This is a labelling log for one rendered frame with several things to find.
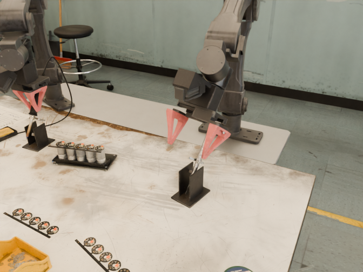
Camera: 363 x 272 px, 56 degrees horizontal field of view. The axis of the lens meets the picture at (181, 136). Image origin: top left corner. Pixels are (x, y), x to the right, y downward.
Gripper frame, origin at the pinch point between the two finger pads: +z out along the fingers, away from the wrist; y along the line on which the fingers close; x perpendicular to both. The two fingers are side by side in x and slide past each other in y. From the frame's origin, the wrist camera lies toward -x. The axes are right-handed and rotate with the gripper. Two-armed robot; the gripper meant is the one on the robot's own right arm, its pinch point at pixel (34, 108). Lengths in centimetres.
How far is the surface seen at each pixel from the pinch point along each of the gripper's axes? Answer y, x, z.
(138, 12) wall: -116, 263, 26
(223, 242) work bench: 63, -17, 11
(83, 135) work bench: 9.2, 8.2, 11.5
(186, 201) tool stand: 51, -9, 11
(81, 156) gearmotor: 20.3, -6.6, 7.8
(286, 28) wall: 38, 252, 27
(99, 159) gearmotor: 25.4, -5.7, 7.9
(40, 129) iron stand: 1.8, -1.6, 6.1
